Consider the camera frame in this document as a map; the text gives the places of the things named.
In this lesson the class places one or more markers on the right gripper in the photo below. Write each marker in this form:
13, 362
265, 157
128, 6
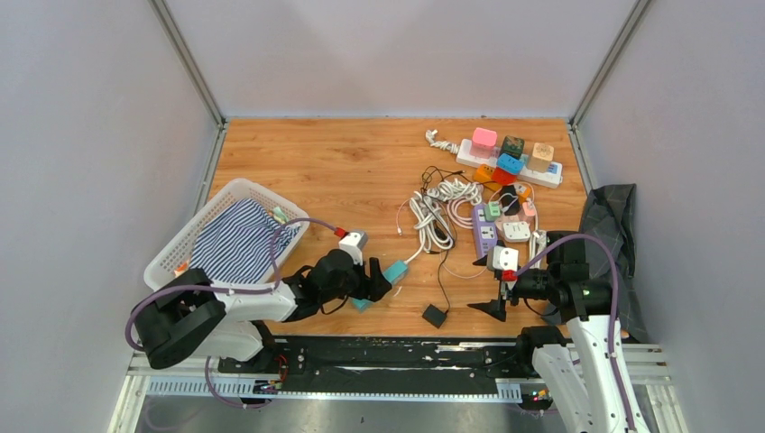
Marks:
494, 307

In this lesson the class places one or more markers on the red cube socket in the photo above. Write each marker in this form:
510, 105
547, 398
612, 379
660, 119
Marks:
503, 177

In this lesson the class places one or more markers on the teal power strip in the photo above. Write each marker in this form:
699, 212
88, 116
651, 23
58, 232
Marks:
378, 283

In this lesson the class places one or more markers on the striped blue white cloth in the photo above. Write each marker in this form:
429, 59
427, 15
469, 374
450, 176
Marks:
236, 246

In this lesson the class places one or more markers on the dark grey cloth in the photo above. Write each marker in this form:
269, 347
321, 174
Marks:
608, 215

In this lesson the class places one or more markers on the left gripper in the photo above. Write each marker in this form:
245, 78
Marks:
372, 286

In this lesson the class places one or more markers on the black power adapter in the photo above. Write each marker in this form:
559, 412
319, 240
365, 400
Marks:
435, 316

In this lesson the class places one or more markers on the black cube adapter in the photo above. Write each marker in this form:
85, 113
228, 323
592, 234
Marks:
509, 199

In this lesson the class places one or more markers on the white long power strip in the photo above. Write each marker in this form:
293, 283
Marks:
551, 178

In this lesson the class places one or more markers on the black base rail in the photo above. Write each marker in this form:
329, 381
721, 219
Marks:
388, 364

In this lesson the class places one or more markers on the pink cube socket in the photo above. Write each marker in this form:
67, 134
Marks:
483, 143

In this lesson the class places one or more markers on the green cube adapter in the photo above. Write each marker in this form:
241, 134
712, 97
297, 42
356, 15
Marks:
492, 211

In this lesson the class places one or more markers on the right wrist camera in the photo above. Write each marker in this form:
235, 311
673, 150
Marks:
502, 258

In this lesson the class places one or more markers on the purple power strip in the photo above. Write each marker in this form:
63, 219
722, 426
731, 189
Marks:
484, 232

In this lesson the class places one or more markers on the beige cube socket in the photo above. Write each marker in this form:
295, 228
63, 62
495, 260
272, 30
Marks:
540, 157

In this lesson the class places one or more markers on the orange power strip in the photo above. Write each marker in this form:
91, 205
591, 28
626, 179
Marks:
483, 175

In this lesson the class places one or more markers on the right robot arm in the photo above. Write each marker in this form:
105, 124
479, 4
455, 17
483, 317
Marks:
577, 274

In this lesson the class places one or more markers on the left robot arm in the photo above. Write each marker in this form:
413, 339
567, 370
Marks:
191, 317

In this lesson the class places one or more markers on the dark green cube socket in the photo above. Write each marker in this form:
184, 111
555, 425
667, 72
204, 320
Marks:
513, 146

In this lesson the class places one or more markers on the blue cube socket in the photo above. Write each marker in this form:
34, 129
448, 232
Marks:
509, 164

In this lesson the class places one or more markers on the pink small adapter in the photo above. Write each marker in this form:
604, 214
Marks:
528, 211

